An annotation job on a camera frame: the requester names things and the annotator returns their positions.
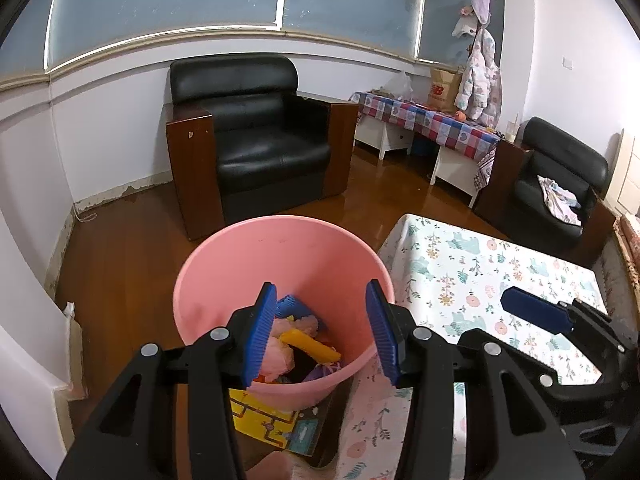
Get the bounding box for pink plastic bucket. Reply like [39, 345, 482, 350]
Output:
[172, 215, 396, 408]

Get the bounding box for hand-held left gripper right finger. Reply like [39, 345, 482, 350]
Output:
[365, 279, 586, 480]

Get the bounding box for brown paper bag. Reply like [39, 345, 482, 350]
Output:
[428, 66, 463, 113]

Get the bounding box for purple wrapper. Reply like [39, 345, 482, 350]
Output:
[302, 362, 346, 384]

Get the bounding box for black leather armchair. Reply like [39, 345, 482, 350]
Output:
[472, 116, 616, 261]
[165, 54, 360, 241]

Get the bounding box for yellow picture book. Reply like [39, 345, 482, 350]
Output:
[230, 387, 321, 456]

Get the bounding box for patterned cloth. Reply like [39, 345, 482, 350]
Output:
[537, 176, 583, 226]

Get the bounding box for purple hat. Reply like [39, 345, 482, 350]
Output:
[472, 0, 497, 28]

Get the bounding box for floral tablecloth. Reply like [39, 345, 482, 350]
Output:
[335, 213, 608, 480]

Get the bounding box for frosted glass window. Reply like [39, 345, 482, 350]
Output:
[0, 0, 506, 92]

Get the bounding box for yellow toy piece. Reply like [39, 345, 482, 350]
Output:
[279, 329, 342, 365]

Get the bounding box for cream panelled board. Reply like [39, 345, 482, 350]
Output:
[607, 130, 640, 216]

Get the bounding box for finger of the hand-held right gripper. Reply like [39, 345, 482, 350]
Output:
[522, 352, 632, 402]
[500, 286, 629, 356]

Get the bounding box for pink foam fruit net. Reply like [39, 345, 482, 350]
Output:
[257, 314, 321, 386]

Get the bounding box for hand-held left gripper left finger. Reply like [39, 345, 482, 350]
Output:
[57, 281, 278, 480]

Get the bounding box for white hat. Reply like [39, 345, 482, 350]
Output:
[451, 7, 478, 38]

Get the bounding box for patterned white jacket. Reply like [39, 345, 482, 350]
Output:
[454, 25, 502, 126]

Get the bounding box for white cabinet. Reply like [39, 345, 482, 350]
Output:
[355, 115, 413, 161]
[430, 145, 481, 209]

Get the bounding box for checkered tablecloth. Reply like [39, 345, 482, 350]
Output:
[352, 91, 503, 191]

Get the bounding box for clear plastic bag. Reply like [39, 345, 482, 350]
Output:
[382, 71, 415, 101]

